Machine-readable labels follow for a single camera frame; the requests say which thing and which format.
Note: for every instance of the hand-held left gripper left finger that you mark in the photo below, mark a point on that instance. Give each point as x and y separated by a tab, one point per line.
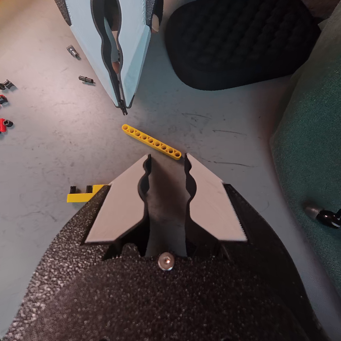
117	213

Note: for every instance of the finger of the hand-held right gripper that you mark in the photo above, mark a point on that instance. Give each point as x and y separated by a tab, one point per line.
85	32
134	48

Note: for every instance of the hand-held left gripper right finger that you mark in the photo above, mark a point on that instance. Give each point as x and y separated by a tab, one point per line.
215	213

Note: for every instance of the short yellow lego beam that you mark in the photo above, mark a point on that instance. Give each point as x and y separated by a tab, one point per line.
100	187

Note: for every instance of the long yellow lego beam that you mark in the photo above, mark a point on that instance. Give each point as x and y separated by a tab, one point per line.
151	142
77	197

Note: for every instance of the pile of small lego pieces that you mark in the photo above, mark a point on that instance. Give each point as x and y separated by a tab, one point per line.
3	125

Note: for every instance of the black quilted cushion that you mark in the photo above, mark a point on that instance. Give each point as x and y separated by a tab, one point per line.
239	45

